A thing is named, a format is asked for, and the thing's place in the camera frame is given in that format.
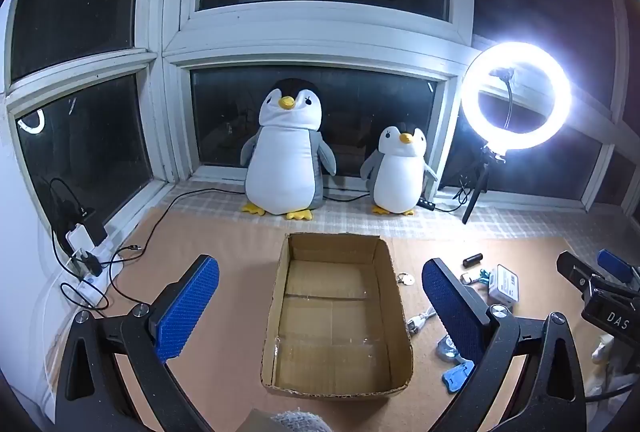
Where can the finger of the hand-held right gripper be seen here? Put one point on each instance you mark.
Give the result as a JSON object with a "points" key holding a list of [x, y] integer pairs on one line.
{"points": [[575, 271], [615, 264]]}

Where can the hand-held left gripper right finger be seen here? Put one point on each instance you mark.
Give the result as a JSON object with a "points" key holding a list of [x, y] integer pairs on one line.
{"points": [[452, 307]]}

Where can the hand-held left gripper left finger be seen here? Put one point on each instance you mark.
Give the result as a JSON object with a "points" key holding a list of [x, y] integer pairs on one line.
{"points": [[187, 307]]}

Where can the white charger plug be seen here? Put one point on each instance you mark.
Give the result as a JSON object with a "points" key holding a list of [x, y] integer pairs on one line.
{"points": [[420, 319]]}

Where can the blue tape roll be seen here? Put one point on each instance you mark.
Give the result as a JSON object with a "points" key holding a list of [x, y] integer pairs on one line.
{"points": [[444, 347]]}

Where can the light blue spring clip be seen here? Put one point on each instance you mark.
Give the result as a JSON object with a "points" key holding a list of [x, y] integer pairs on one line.
{"points": [[482, 275]]}

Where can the white rectangular box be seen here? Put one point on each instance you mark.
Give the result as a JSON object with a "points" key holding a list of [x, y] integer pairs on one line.
{"points": [[505, 284]]}

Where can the blue plastic phone stand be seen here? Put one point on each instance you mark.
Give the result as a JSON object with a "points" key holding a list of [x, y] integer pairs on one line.
{"points": [[456, 378]]}

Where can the brown cardboard box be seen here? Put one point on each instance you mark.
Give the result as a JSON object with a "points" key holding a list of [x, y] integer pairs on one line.
{"points": [[330, 312]]}

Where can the person's right forearm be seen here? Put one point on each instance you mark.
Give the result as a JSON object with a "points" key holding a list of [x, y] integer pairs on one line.
{"points": [[602, 349]]}

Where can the black cylinder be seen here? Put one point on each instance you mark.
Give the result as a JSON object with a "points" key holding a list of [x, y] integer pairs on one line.
{"points": [[472, 259]]}

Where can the silver coin tag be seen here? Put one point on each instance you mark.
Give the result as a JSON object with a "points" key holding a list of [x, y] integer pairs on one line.
{"points": [[406, 279]]}

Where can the brown mat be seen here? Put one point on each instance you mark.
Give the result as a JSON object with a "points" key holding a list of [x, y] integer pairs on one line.
{"points": [[225, 237]]}

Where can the black plug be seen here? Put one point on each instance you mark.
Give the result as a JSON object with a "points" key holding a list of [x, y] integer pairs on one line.
{"points": [[91, 263]]}

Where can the black tripod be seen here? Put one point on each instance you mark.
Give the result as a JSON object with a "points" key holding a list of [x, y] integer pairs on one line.
{"points": [[475, 197]]}

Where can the black flat device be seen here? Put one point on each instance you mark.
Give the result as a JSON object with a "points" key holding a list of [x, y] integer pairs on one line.
{"points": [[92, 224]]}

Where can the white adapter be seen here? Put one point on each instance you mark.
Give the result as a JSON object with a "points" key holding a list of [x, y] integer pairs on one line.
{"points": [[80, 239]]}

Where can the small penguin plush toy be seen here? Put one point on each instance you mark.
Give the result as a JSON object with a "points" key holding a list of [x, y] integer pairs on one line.
{"points": [[400, 177]]}

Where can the grey knitted clothing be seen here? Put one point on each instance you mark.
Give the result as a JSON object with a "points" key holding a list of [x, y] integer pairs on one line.
{"points": [[300, 422]]}

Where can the large penguin plush toy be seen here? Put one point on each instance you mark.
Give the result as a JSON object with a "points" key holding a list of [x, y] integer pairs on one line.
{"points": [[285, 162]]}

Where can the white window frame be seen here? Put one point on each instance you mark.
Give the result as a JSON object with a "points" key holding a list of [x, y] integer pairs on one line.
{"points": [[320, 20]]}

